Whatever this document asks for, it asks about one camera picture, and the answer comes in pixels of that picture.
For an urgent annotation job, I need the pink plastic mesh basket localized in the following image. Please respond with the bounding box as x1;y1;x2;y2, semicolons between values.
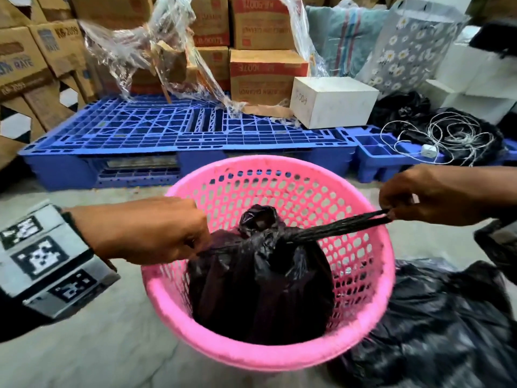
141;154;396;372

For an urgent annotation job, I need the person's right forearm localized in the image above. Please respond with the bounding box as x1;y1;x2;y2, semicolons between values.
491;165;517;219

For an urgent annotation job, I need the black fabric bundle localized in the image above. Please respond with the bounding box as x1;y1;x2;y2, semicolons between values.
468;20;517;59

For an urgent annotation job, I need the tangled white cord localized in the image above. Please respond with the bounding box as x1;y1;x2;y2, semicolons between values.
379;110;500;168

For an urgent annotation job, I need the grey daisy print bag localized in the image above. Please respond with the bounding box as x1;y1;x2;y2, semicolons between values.
355;0;471;100

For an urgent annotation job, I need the teal striped woven sack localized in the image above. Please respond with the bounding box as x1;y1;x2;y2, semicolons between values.
305;0;390;79

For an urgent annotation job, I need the large blue plastic pallet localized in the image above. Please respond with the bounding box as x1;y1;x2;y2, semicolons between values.
18;94;358;192

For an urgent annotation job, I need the stack of brown cardboard boxes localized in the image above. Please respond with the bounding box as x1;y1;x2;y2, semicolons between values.
0;0;102;170

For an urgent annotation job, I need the small blue plastic pallet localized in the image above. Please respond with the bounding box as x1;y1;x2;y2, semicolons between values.
353;124;447;184

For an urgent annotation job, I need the black trash bag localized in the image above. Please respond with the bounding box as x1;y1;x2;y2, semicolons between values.
186;204;393;346

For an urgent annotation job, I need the person's left hand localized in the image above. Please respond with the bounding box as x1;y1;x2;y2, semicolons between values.
66;196;213;266

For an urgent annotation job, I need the clear plastic wrap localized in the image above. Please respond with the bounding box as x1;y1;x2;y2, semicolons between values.
79;0;330;117

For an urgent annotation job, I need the flat brown cardboard piece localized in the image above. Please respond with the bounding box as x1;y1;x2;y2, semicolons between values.
242;102;296;120

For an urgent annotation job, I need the white foam box stack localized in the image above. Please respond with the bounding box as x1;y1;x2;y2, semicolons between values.
418;24;517;126

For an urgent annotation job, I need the person's right hand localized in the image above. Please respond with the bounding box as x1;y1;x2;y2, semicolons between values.
379;164;497;227

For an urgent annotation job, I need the stack of red label boxes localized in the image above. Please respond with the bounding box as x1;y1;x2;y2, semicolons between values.
71;0;311;106

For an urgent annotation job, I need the large shiny black plastic sack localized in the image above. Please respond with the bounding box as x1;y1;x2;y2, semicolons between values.
329;258;517;388

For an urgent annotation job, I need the left wrist marker band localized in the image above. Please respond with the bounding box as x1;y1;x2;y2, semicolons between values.
0;199;121;344

